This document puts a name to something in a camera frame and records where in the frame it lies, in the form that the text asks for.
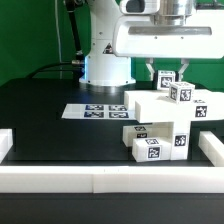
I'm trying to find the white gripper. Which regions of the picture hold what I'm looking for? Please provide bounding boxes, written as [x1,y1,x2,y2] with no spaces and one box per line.
[112,10,224,81]

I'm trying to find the white chair back frame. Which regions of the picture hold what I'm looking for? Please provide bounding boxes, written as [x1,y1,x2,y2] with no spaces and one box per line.
[124,89,224,123]

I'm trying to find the white chair seat part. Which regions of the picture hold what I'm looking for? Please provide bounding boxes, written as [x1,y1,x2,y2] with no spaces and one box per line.
[152,121,191,160]

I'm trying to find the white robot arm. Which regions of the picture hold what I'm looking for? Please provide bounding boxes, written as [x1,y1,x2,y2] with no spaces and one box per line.
[80,0,224,90]

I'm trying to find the white right fence bar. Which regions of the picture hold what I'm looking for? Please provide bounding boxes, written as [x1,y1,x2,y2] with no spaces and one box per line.
[198,131,224,167]

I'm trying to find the white fence bar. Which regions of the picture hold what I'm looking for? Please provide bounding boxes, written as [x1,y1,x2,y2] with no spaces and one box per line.
[198,131,224,167]
[0,129,13,163]
[0,166,224,193]

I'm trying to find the white front fence bar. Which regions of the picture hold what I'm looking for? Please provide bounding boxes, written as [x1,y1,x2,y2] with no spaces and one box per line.
[0,166,224,193]

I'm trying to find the white left fence bar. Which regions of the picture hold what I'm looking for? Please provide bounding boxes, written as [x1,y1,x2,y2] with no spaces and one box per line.
[0,129,13,163]

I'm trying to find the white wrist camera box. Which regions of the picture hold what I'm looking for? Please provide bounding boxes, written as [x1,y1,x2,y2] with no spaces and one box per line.
[119,0,160,15]

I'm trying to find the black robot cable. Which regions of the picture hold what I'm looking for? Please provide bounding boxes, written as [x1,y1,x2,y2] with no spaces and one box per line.
[25,0,86,80]

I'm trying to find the white marker base plate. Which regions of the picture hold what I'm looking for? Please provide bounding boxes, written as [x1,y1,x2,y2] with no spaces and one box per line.
[62,104,134,120]

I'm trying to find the white thin cable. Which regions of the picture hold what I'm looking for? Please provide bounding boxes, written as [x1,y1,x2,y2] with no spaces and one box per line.
[54,0,64,80]

